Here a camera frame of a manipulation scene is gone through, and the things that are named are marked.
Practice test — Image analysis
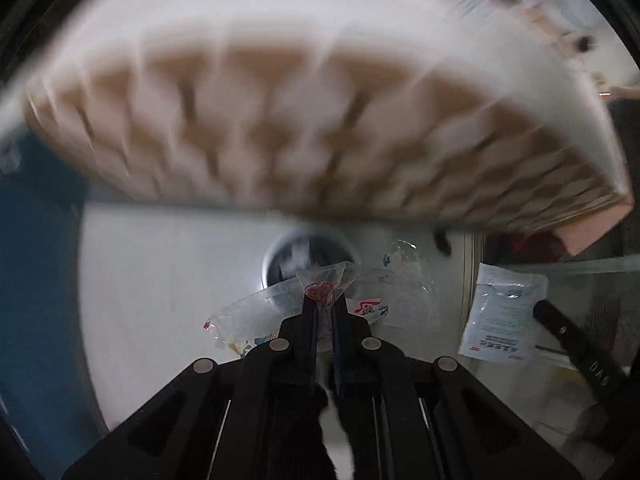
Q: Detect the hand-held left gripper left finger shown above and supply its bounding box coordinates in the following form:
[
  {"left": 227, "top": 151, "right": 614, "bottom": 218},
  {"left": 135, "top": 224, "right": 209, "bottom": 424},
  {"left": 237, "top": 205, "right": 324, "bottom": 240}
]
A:
[{"left": 61, "top": 287, "right": 329, "bottom": 480}]

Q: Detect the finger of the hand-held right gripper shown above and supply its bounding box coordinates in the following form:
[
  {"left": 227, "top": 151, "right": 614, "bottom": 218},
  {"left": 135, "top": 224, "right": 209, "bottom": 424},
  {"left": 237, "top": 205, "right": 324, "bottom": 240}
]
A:
[{"left": 532, "top": 299, "right": 628, "bottom": 403}]

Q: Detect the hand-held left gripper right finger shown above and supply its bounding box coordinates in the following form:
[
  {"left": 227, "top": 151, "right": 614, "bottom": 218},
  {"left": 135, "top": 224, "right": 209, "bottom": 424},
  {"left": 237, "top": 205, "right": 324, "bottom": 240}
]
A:
[{"left": 330, "top": 294, "right": 583, "bottom": 480}]

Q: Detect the clear plastic wrapper red print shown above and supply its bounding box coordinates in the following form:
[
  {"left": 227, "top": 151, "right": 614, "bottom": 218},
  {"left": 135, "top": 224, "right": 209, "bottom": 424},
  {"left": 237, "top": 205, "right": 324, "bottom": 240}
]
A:
[{"left": 202, "top": 260, "right": 362, "bottom": 358}]

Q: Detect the clear plastic wrapper blue print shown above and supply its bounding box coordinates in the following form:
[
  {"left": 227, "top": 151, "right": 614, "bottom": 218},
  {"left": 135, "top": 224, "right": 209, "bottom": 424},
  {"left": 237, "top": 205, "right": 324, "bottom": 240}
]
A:
[{"left": 346, "top": 239, "right": 437, "bottom": 332}]

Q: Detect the white paper packet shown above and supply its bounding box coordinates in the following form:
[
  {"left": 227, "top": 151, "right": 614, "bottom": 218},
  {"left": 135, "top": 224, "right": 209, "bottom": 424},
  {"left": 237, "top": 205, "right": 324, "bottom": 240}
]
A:
[{"left": 457, "top": 262, "right": 549, "bottom": 364}]

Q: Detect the pink foam block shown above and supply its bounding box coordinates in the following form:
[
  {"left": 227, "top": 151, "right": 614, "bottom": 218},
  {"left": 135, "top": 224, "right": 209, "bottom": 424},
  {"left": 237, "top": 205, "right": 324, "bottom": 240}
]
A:
[{"left": 554, "top": 193, "right": 633, "bottom": 257}]

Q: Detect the blue panel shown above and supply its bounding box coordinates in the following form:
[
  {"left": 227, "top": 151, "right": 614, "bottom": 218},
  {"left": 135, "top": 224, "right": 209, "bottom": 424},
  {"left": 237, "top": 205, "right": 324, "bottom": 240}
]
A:
[{"left": 0, "top": 157, "right": 110, "bottom": 466}]

